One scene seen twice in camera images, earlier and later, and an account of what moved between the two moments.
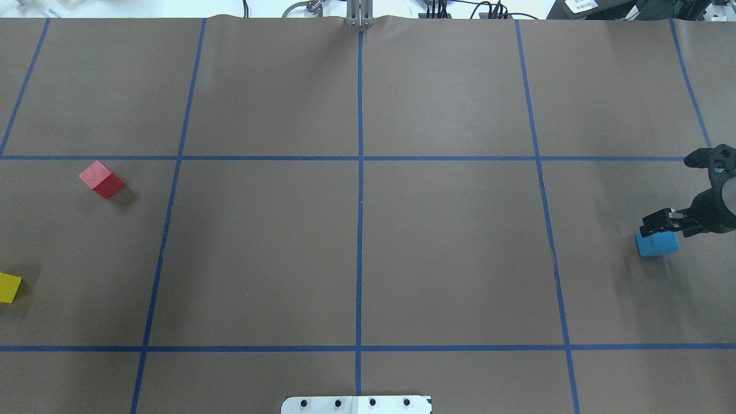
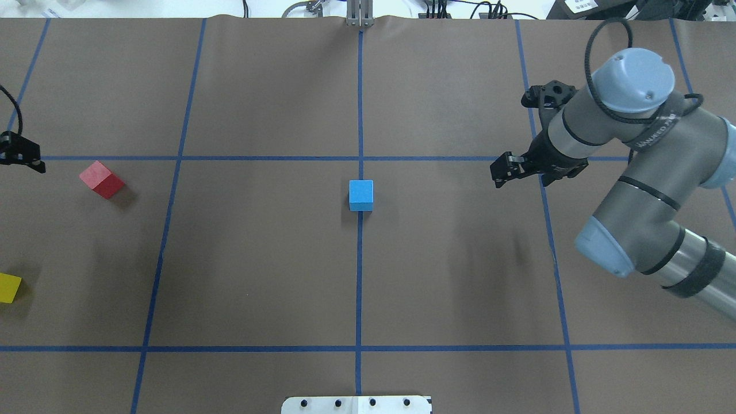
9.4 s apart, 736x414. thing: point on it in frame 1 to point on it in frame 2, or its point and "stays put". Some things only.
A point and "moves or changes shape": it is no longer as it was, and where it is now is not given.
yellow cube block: (8, 286) stays put
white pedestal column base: (356, 405) stays put
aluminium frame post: (359, 13) stays put
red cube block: (102, 179) stays put
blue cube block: (658, 244) moves or changes shape
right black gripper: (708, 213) to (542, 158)
